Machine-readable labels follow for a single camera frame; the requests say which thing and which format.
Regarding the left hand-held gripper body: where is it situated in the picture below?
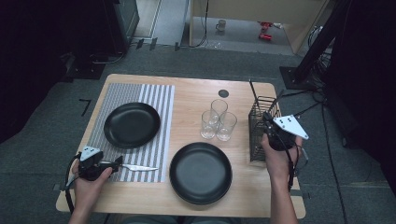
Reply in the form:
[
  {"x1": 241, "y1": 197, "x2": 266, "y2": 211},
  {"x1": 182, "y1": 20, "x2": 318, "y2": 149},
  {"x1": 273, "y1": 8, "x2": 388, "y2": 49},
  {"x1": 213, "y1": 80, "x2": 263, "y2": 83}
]
[{"x1": 78, "y1": 145, "x2": 110, "y2": 182}]

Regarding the black hanging cable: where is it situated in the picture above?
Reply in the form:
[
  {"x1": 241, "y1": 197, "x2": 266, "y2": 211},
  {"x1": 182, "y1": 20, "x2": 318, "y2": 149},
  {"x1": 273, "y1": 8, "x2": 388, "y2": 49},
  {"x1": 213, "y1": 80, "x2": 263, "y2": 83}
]
[{"x1": 188, "y1": 0, "x2": 210, "y2": 49}]

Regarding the long black floor cable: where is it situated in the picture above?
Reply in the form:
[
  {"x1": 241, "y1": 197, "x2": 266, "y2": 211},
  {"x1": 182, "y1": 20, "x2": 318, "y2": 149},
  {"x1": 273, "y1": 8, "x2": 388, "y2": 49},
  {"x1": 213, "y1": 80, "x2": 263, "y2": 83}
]
[{"x1": 320, "y1": 102, "x2": 348, "y2": 224}]

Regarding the black cabinet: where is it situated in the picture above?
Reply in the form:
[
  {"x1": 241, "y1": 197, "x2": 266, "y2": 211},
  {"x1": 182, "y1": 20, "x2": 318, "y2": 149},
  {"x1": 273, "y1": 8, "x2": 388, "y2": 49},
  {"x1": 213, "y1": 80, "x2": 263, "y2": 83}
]
[{"x1": 104, "y1": 0, "x2": 140, "y2": 55}]

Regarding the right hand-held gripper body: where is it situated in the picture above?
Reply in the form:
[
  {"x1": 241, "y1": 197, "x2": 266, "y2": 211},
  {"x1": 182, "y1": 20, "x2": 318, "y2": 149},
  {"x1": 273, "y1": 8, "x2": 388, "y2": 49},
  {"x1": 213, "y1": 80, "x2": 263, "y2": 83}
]
[{"x1": 265, "y1": 114, "x2": 310, "y2": 152}]

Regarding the person's left hand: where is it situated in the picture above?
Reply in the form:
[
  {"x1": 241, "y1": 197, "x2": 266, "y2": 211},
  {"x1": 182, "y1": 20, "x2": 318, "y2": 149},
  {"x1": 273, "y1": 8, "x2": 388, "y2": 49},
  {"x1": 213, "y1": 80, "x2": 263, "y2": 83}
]
[{"x1": 72, "y1": 161, "x2": 114, "y2": 208}]

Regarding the curved black floor cable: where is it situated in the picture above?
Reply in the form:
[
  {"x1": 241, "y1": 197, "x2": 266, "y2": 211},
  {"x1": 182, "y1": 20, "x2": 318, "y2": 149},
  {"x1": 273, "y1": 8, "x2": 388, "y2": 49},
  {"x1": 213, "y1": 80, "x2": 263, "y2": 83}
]
[{"x1": 89, "y1": 50, "x2": 126, "y2": 65}]

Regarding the black equipment base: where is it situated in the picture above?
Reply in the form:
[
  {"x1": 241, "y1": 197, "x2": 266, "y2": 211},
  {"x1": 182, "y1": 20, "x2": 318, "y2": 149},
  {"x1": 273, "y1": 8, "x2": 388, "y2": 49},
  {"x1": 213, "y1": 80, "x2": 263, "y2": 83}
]
[{"x1": 60, "y1": 51, "x2": 106, "y2": 81}]

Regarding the black wire cutlery basket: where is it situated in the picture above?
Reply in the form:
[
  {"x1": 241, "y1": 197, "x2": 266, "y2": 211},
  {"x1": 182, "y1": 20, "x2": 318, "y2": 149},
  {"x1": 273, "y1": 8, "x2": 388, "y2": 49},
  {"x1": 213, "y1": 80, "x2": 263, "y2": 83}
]
[{"x1": 247, "y1": 95, "x2": 283, "y2": 162}]

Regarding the clear drinking glass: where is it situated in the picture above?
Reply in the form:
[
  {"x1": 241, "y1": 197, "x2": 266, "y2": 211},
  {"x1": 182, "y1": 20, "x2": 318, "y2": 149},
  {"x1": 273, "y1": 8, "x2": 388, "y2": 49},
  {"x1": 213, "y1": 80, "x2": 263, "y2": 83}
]
[
  {"x1": 210, "y1": 98, "x2": 229, "y2": 125},
  {"x1": 216, "y1": 111, "x2": 238, "y2": 143},
  {"x1": 200, "y1": 110, "x2": 218, "y2": 140}
]

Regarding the right hand-held gripper cable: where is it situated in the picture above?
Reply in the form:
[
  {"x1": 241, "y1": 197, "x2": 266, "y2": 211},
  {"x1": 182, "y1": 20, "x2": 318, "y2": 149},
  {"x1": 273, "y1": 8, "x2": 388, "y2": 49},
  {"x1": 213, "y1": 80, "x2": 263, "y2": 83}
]
[{"x1": 265, "y1": 122, "x2": 309, "y2": 192}]

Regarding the person's right hand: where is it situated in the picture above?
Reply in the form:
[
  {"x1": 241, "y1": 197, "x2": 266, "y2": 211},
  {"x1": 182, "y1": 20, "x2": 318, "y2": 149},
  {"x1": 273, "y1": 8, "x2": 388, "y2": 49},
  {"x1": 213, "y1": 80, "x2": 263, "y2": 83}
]
[{"x1": 261, "y1": 133, "x2": 304, "y2": 186}]

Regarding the thin black utensil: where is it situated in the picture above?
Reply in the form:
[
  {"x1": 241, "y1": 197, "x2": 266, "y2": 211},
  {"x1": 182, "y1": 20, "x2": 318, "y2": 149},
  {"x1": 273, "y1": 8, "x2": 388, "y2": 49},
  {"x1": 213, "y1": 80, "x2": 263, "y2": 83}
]
[{"x1": 247, "y1": 78, "x2": 262, "y2": 105}]

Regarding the hand-held gripper cable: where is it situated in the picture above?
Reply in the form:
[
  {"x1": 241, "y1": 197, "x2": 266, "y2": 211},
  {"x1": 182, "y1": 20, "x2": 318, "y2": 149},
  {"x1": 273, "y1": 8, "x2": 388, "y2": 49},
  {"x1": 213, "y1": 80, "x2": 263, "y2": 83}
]
[
  {"x1": 265, "y1": 122, "x2": 309, "y2": 192},
  {"x1": 64, "y1": 152, "x2": 82, "y2": 216}
]

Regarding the left hand-held gripper cable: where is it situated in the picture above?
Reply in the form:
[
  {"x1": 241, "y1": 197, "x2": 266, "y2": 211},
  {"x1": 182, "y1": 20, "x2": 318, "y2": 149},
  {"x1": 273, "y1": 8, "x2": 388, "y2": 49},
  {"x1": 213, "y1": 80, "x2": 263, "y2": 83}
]
[{"x1": 64, "y1": 152, "x2": 82, "y2": 216}]

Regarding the grey white striped placemat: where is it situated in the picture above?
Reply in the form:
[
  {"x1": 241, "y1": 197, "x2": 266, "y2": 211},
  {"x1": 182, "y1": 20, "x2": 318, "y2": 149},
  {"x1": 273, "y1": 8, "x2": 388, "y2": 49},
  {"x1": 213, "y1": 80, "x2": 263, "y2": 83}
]
[{"x1": 81, "y1": 82, "x2": 176, "y2": 184}]

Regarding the black stand base plate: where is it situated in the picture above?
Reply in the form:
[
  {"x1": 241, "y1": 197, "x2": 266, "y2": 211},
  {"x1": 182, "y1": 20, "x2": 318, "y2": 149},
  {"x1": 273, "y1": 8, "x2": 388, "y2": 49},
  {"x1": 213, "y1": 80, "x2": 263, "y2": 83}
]
[{"x1": 278, "y1": 65, "x2": 316, "y2": 91}]

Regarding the dark grey utensil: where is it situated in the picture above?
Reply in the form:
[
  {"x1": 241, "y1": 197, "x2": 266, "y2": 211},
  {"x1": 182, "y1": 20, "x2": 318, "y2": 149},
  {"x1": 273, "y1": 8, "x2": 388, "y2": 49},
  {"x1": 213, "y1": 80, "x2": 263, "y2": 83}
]
[{"x1": 268, "y1": 89, "x2": 285, "y2": 114}]

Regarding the black cable bundle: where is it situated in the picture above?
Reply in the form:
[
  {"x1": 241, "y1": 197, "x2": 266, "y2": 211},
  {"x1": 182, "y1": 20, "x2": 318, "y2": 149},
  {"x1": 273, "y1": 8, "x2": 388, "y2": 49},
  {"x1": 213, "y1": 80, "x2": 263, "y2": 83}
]
[{"x1": 306, "y1": 24, "x2": 330, "y2": 105}]

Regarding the silver table knife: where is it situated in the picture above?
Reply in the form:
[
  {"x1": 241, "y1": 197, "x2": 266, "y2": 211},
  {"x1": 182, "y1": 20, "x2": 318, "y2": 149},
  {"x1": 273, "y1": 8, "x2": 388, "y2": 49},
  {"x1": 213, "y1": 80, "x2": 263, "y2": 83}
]
[{"x1": 98, "y1": 160, "x2": 159, "y2": 173}]

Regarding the black stand pole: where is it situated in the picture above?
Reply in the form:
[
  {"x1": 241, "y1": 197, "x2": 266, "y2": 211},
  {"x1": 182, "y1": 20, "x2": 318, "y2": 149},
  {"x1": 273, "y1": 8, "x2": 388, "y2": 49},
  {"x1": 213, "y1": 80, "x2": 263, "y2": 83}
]
[{"x1": 292, "y1": 0, "x2": 353, "y2": 83}]

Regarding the dark curtain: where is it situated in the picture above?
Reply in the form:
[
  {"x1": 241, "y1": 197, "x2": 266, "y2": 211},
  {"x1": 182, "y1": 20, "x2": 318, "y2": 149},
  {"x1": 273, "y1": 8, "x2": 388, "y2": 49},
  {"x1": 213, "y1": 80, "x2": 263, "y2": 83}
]
[
  {"x1": 0, "y1": 0, "x2": 116, "y2": 144},
  {"x1": 326, "y1": 0, "x2": 396, "y2": 197}
]

